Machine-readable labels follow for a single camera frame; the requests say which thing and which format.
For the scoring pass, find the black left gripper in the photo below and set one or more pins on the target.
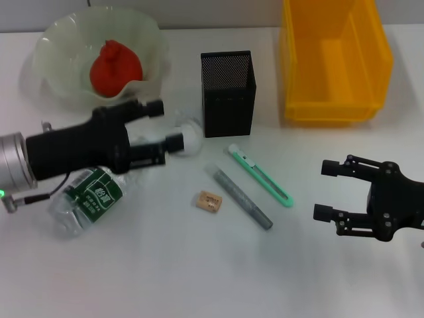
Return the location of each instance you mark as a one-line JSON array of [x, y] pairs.
[[76, 149]]

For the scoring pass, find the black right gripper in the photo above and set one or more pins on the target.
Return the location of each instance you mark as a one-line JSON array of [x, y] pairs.
[[401, 202]]

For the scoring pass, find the white paper ball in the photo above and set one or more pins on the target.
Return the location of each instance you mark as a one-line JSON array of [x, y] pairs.
[[193, 139]]

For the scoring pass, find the clear green-label water bottle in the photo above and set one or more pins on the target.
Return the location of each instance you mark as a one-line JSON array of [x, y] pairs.
[[92, 198]]

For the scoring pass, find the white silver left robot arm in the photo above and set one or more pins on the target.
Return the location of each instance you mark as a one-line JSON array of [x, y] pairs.
[[13, 159]]

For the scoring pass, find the mint green utility knife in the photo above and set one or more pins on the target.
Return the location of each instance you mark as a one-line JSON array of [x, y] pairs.
[[265, 179]]

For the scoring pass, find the black mesh pen holder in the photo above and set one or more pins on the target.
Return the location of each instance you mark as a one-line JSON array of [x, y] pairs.
[[228, 106]]

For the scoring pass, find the tan wrapped eraser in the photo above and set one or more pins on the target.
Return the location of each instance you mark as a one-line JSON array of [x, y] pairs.
[[207, 201]]

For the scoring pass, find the grey pen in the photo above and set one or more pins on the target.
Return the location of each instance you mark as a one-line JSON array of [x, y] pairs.
[[238, 195]]

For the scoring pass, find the pale green glass fruit plate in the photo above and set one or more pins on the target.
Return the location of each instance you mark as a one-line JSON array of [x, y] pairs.
[[66, 59]]

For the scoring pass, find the yellow plastic bin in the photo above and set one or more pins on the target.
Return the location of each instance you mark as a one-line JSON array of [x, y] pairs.
[[334, 76]]

